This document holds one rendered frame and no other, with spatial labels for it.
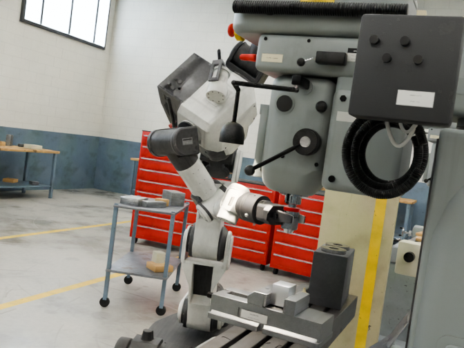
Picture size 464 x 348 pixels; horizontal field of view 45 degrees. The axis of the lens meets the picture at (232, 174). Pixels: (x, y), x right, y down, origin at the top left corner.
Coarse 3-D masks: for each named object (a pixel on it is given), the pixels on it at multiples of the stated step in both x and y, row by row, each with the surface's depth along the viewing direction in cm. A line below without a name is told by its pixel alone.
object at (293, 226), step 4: (284, 212) 157; (288, 212) 156; (292, 212) 156; (296, 212) 156; (296, 216) 156; (296, 220) 156; (284, 224) 156; (288, 224) 156; (292, 224) 156; (296, 224) 156; (284, 228) 156; (288, 228) 156; (292, 228) 156; (296, 228) 157
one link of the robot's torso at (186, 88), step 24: (192, 72) 198; (168, 96) 195; (192, 96) 193; (240, 96) 193; (168, 120) 212; (192, 120) 190; (216, 120) 188; (240, 120) 195; (216, 144) 194; (240, 144) 212
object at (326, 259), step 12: (324, 252) 195; (336, 252) 194; (348, 252) 202; (312, 264) 195; (324, 264) 194; (336, 264) 192; (348, 264) 195; (312, 276) 195; (324, 276) 194; (336, 276) 192; (348, 276) 202; (312, 288) 195; (324, 288) 194; (336, 288) 192; (348, 288) 208; (312, 300) 195; (324, 300) 194; (336, 300) 192
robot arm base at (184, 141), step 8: (168, 128) 195; (184, 128) 184; (192, 128) 187; (176, 136) 182; (184, 136) 184; (192, 136) 187; (176, 144) 182; (184, 144) 184; (192, 144) 187; (152, 152) 191; (176, 152) 183; (184, 152) 184; (192, 152) 187
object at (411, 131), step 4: (388, 124) 122; (400, 124) 119; (388, 128) 122; (400, 128) 119; (404, 128) 119; (412, 128) 117; (388, 132) 122; (404, 132) 118; (408, 132) 118; (412, 132) 119; (388, 136) 122; (392, 136) 122; (408, 136) 120; (392, 140) 122; (404, 140) 120; (408, 140) 120; (396, 144) 121; (400, 144) 121; (404, 144) 120
